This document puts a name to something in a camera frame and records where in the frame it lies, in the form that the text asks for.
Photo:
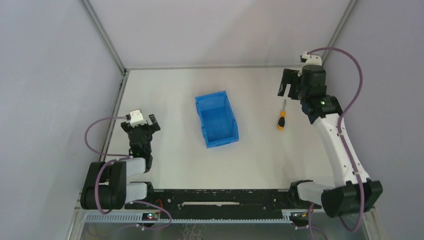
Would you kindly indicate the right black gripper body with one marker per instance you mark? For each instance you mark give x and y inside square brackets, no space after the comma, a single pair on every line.
[293,84]

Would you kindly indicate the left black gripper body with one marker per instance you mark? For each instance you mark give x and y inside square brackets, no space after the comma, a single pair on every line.
[140,129]

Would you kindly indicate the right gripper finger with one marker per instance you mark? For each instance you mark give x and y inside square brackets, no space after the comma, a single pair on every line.
[285,80]
[294,81]

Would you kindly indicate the orange black screwdriver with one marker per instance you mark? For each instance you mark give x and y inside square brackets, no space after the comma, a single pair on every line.
[282,117]

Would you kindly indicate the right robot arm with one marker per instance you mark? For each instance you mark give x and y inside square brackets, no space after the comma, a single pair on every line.
[354,191]

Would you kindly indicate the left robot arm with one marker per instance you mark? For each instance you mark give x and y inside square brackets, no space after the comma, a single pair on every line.
[106,186]

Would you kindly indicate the blue plastic bin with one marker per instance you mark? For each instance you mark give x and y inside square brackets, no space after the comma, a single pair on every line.
[218,123]

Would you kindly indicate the small electronics board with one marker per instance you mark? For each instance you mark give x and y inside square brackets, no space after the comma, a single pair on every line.
[150,216]

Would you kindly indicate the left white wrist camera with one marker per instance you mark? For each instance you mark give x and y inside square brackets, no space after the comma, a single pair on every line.
[136,118]

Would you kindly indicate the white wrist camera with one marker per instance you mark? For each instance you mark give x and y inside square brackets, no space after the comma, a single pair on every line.
[136,118]
[311,59]

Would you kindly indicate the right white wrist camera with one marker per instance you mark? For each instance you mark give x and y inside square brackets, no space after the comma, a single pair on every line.
[311,59]

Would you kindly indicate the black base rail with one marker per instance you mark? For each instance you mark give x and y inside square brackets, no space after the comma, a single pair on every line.
[222,204]

